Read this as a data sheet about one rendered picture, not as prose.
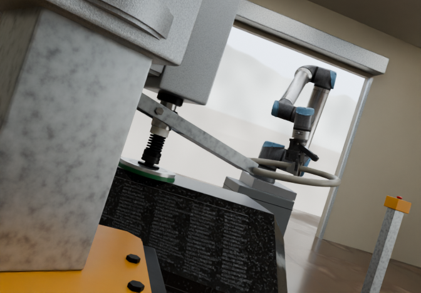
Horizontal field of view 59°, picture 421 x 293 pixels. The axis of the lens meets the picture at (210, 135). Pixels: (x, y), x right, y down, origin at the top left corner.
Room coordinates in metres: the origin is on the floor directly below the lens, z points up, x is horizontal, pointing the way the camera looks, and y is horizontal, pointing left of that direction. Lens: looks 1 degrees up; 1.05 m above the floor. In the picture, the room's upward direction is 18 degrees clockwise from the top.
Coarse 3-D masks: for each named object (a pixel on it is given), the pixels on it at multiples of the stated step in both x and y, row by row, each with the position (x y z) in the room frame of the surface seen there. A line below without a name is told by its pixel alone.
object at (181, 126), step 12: (144, 96) 1.27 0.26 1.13; (144, 108) 1.28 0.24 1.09; (156, 108) 1.30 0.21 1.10; (168, 108) 1.33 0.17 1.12; (168, 120) 1.33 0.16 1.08; (180, 120) 1.35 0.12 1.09; (180, 132) 1.37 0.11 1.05; (192, 132) 1.39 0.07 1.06; (204, 132) 1.41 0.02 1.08; (204, 144) 1.42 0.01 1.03; (216, 144) 1.44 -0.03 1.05; (216, 156) 1.59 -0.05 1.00; (228, 156) 1.48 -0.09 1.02; (240, 156) 1.51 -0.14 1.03; (240, 168) 1.60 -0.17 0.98; (252, 168) 1.55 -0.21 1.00
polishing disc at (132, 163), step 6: (126, 162) 1.30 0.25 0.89; (132, 162) 1.33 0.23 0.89; (138, 168) 1.28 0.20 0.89; (144, 168) 1.28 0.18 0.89; (150, 168) 1.32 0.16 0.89; (162, 168) 1.45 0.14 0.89; (156, 174) 1.29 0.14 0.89; (162, 174) 1.31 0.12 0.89; (168, 174) 1.33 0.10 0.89; (174, 174) 1.39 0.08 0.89
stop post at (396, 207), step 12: (384, 204) 2.68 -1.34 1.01; (396, 204) 2.58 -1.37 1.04; (408, 204) 2.60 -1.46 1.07; (396, 216) 2.60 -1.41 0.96; (384, 228) 2.64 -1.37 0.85; (396, 228) 2.61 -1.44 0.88; (384, 240) 2.61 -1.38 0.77; (384, 252) 2.60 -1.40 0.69; (372, 264) 2.65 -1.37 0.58; (384, 264) 2.61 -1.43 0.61; (372, 276) 2.61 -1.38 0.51; (372, 288) 2.60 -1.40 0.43
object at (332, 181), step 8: (256, 160) 1.90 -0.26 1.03; (264, 160) 1.93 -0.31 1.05; (272, 160) 1.94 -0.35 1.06; (256, 168) 1.54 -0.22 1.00; (304, 168) 1.89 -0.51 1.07; (312, 168) 1.87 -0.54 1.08; (264, 176) 1.52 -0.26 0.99; (272, 176) 1.50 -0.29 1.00; (280, 176) 1.49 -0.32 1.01; (288, 176) 1.48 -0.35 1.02; (296, 176) 1.49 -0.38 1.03; (320, 176) 1.83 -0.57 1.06; (328, 176) 1.76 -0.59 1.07; (304, 184) 1.49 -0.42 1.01; (312, 184) 1.49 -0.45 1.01; (320, 184) 1.50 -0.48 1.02; (328, 184) 1.52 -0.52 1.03; (336, 184) 1.56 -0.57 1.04
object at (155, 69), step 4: (0, 12) 1.01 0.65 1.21; (0, 16) 1.08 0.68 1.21; (0, 20) 1.15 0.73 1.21; (152, 64) 1.23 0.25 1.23; (156, 64) 1.24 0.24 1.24; (160, 64) 1.24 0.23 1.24; (152, 68) 1.23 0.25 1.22; (156, 68) 1.24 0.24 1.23; (160, 68) 1.25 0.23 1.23; (148, 72) 1.24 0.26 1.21; (152, 72) 1.25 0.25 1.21; (156, 72) 1.25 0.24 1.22; (160, 72) 1.25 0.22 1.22
